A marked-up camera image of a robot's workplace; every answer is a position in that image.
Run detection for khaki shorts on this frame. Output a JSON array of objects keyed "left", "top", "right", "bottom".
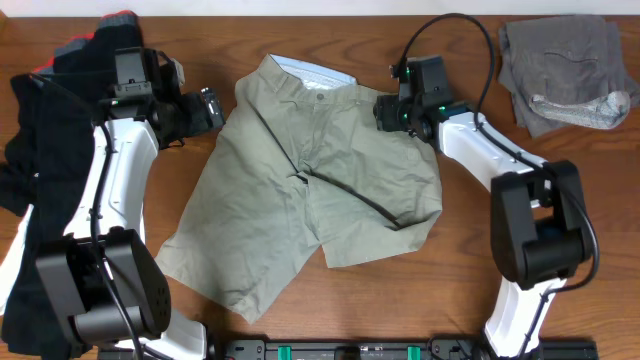
[{"left": 156, "top": 55, "right": 443, "bottom": 322}]

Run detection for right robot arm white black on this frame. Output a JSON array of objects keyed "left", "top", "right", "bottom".
[{"left": 373, "top": 94, "right": 599, "bottom": 359}]

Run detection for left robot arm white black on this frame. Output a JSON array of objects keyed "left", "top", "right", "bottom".
[{"left": 36, "top": 88, "right": 224, "bottom": 359}]

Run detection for folded grey shorts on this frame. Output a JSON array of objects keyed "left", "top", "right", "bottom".
[{"left": 498, "top": 15, "right": 639, "bottom": 137}]

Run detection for white garment under pile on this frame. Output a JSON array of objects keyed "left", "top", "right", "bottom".
[{"left": 0, "top": 204, "right": 34, "bottom": 315}]

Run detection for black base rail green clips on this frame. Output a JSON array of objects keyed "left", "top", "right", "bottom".
[{"left": 97, "top": 337, "right": 599, "bottom": 360}]

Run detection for black garment with red-grey trim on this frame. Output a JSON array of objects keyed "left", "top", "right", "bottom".
[{"left": 0, "top": 10, "right": 151, "bottom": 360}]

